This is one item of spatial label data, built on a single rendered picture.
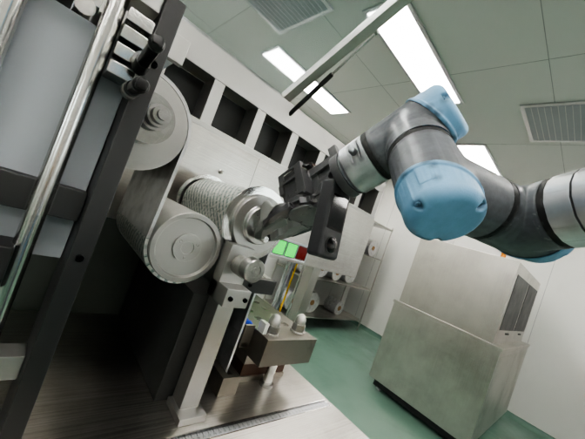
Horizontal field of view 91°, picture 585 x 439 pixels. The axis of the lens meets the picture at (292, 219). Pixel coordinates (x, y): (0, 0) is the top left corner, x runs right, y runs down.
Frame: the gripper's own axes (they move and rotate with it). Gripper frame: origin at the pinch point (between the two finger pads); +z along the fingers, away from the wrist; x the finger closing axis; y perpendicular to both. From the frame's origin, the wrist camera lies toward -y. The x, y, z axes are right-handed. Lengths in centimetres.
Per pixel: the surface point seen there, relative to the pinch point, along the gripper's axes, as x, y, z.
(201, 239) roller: 9.5, 0.0, 5.6
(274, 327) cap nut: -12.7, -12.5, 13.0
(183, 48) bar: 23.4, 17.3, -12.6
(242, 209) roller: 4.5, 4.9, 0.1
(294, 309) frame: -78, 8, 64
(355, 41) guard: -19, 54, -25
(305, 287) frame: -78, 17, 55
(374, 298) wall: -452, 87, 203
